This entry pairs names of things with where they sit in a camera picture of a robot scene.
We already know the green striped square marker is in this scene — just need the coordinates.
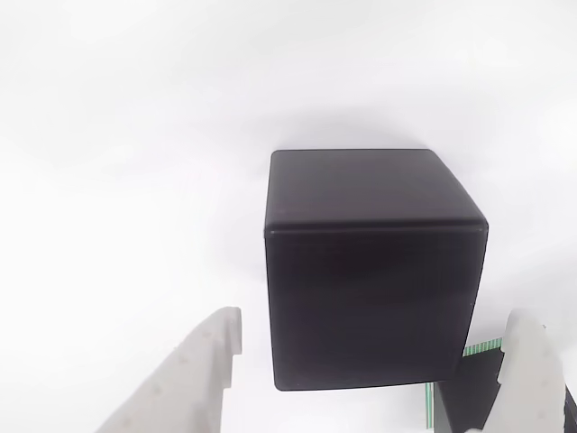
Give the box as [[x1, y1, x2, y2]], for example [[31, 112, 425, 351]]
[[422, 336, 505, 432]]

